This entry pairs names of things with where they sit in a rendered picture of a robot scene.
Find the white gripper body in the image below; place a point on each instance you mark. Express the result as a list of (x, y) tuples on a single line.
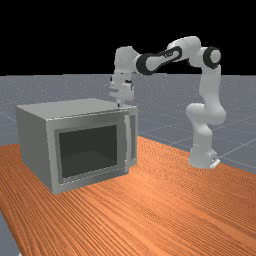
[(121, 88)]

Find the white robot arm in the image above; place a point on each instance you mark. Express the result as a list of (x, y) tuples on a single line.
[(208, 100)]

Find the grey microwave oven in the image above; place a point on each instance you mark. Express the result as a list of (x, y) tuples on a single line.
[(36, 133)]

